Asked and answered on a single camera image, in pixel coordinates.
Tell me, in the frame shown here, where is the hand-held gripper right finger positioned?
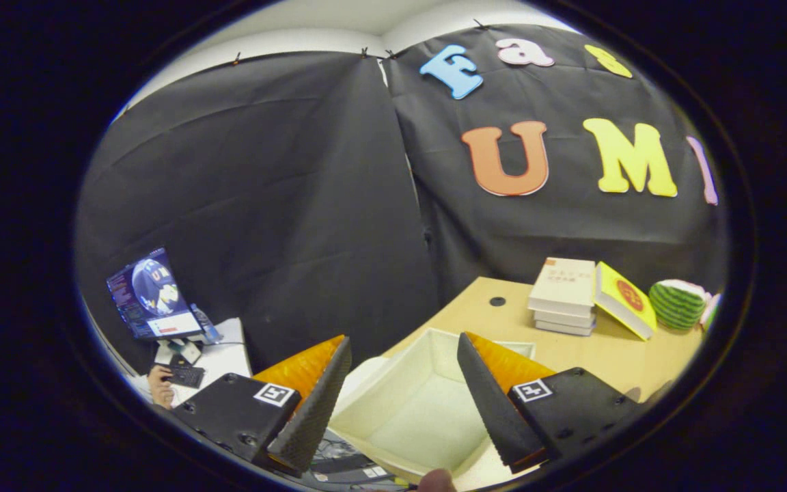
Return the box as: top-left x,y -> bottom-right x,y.
456,332 -> 644,474

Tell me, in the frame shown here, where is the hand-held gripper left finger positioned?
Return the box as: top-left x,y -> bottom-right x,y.
169,334 -> 353,479

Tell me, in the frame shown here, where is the pale green fabric storage box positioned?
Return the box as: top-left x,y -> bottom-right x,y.
329,327 -> 546,489

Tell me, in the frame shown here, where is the white side desk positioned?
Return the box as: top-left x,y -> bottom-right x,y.
124,318 -> 252,409

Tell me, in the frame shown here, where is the black keyboard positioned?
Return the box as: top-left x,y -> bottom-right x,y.
161,364 -> 206,389

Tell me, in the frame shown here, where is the clear water bottle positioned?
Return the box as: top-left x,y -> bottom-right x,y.
192,304 -> 222,344

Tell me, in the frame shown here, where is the white book orange corner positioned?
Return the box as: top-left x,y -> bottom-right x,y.
528,258 -> 596,316

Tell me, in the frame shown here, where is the yellow book red oval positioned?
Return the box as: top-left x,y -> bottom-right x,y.
595,262 -> 658,341

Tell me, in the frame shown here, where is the laptop with lit screen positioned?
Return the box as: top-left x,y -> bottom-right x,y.
107,247 -> 204,341

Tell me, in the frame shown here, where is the watermelon slice plush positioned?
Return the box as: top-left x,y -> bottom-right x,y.
648,279 -> 712,333

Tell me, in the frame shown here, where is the pink and green plush toy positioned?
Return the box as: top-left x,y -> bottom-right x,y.
701,292 -> 723,330

